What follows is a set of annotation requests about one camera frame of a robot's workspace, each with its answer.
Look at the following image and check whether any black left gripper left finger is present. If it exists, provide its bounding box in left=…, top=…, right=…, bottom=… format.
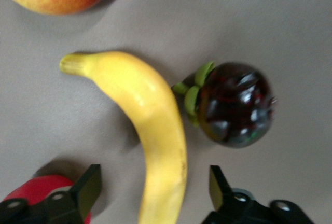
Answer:
left=0, top=164, right=101, bottom=224

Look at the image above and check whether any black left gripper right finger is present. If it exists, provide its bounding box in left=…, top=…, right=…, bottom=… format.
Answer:
left=201, top=165, right=316, bottom=224

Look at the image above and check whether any yellow banana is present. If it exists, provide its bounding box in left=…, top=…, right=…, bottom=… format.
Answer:
left=59, top=50, right=189, bottom=224

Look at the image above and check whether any plain red apple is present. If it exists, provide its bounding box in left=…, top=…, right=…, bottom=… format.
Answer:
left=0, top=174, right=93, bottom=224

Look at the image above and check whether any dark purple mangosteen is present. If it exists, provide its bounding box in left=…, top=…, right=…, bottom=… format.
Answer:
left=171, top=61, right=278, bottom=149

